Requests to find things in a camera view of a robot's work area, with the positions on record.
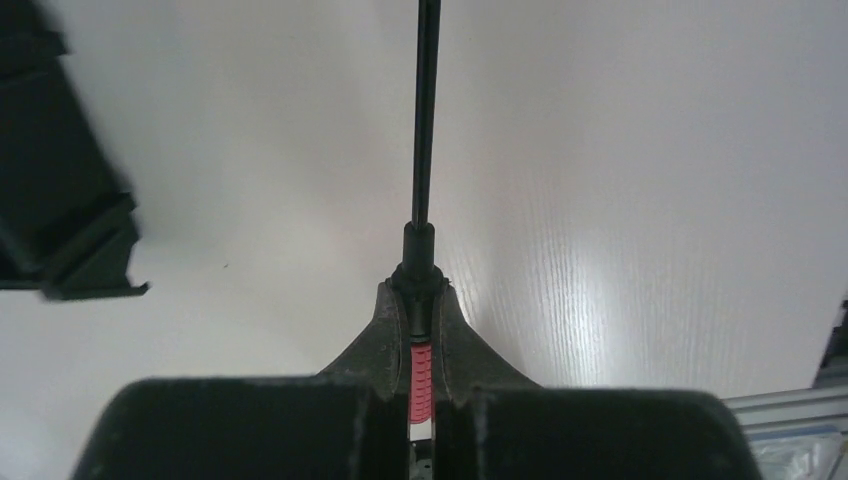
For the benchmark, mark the black plastic bin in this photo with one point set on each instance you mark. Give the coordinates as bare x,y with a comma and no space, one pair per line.
67,229

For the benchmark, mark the red handled screwdriver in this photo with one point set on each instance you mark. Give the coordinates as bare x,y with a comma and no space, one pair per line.
417,279

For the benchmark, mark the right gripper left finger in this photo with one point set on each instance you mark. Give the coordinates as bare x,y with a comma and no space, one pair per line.
349,421

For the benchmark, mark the aluminium frame front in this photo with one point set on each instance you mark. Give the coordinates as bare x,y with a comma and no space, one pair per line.
809,411

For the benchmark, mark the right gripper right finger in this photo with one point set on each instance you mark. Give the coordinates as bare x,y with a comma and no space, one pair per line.
493,422

